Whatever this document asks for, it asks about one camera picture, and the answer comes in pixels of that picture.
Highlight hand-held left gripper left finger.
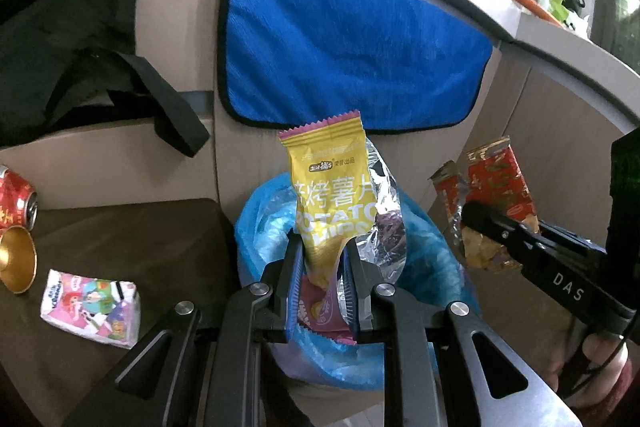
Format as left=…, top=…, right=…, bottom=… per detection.
left=62, top=229, right=307, bottom=427

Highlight gold metal bowl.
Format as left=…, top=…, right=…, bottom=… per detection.
left=0, top=227, right=38, bottom=295

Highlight blue towel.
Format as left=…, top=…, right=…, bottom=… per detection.
left=216, top=0, right=495, bottom=130

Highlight green vegetables in white bag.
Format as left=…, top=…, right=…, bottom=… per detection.
left=547, top=0, right=588, bottom=30

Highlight red snack wrapper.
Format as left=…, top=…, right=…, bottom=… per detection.
left=431, top=136, right=540, bottom=274

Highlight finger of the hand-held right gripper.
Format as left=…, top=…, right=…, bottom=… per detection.
left=537, top=219, right=608, bottom=254
left=461, top=201, right=551, bottom=268

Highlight colourful tissue packet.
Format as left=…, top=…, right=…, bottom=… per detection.
left=41, top=269, right=141, bottom=350

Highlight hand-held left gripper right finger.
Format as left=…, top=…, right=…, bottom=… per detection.
left=340, top=237, right=586, bottom=427

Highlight yellow chips packet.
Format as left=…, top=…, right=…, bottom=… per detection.
left=278, top=111, right=408, bottom=345

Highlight bin with blue liner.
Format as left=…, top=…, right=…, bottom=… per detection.
left=235, top=172, right=481, bottom=393

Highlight red drink can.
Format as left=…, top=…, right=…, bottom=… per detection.
left=0, top=164, right=39, bottom=230

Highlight person's right forearm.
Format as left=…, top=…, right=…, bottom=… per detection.
left=585, top=357, right=640, bottom=427

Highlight black hanging bag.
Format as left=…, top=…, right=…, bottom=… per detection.
left=0, top=0, right=211, bottom=158

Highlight orange carrot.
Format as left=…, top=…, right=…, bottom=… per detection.
left=502, top=0, right=556, bottom=20

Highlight person's right hand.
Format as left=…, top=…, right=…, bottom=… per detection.
left=545, top=322, right=631, bottom=403

